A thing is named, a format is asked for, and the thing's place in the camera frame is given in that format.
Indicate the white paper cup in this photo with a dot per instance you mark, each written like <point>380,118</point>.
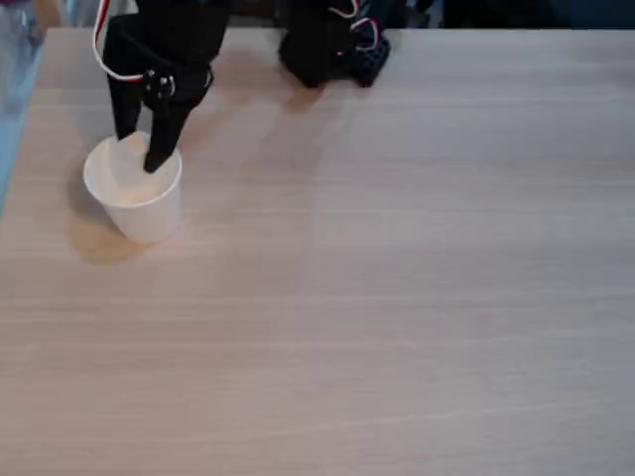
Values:
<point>134,198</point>

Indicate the person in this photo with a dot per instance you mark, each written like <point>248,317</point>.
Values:
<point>20,54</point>

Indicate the dark blue furniture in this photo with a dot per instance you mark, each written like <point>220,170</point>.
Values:
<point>536,14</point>

